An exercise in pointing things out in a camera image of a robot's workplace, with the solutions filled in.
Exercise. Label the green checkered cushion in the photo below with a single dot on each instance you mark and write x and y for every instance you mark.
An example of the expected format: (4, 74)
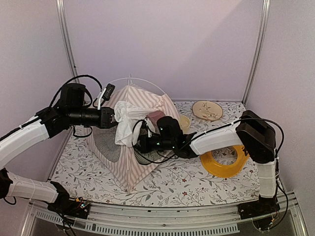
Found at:
(148, 158)

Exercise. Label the pink pet bowl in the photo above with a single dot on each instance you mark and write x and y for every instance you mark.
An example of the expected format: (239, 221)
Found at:
(155, 116)

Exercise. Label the yellow bowl stand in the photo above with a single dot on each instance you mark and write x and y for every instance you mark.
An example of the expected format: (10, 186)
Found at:
(221, 164)

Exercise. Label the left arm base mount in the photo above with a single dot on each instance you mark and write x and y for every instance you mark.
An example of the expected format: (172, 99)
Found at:
(65, 205)

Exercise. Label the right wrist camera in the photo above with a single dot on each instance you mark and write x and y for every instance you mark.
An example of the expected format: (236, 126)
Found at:
(149, 126)

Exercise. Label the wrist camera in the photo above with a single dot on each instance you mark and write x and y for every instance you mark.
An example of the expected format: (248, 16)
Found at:
(149, 126)
(104, 95)

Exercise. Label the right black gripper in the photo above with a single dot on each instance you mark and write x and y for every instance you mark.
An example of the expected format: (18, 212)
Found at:
(143, 147)

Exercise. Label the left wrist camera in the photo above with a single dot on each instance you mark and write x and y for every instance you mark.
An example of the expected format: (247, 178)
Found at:
(104, 95)

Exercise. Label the cream pet bowl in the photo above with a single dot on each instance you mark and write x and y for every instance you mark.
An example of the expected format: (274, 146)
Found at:
(184, 123)

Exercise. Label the beige bowl behind cushion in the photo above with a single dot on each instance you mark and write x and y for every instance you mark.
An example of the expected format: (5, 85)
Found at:
(207, 110)

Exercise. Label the front aluminium rail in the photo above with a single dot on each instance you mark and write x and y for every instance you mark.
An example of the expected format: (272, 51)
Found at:
(220, 220)

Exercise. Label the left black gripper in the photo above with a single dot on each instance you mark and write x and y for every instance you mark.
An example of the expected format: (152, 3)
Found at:
(106, 113)

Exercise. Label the pink striped pet tent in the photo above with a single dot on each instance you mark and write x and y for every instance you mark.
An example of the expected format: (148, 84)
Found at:
(114, 147)

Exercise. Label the floral table mat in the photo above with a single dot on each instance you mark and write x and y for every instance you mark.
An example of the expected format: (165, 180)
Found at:
(174, 183)

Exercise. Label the right aluminium frame post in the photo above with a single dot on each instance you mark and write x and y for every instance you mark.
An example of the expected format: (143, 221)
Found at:
(258, 48)

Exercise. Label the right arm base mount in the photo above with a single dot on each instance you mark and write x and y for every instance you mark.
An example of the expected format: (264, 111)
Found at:
(257, 208)

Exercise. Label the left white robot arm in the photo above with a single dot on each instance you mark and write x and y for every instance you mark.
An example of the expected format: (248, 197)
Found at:
(14, 143)

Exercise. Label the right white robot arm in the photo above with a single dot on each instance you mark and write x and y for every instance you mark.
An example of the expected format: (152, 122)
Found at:
(251, 136)

